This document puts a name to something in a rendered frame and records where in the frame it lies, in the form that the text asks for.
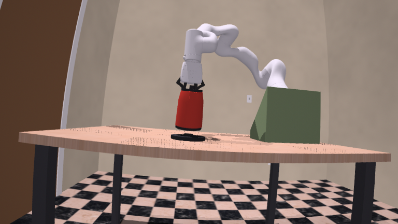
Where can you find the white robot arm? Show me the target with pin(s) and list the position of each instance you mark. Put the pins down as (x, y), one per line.
(204, 40)

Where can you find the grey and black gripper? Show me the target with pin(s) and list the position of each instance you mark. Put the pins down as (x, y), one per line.
(191, 72)

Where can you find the red electric kettle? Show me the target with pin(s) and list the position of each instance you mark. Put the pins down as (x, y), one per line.
(190, 109)

